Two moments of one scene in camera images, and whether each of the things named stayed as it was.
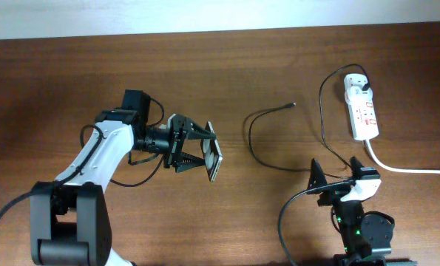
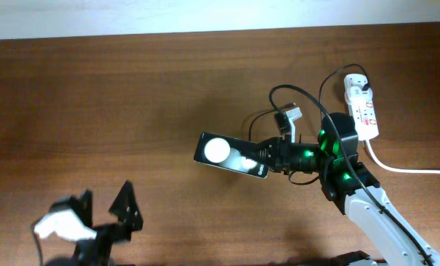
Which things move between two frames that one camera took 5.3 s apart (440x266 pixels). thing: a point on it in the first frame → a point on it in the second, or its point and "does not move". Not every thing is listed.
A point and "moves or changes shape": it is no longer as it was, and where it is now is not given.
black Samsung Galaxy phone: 212,153 moves or changes shape
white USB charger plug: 356,94 does not move
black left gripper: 176,141 → 132,220
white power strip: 363,117 does not move
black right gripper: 333,193 → 278,145
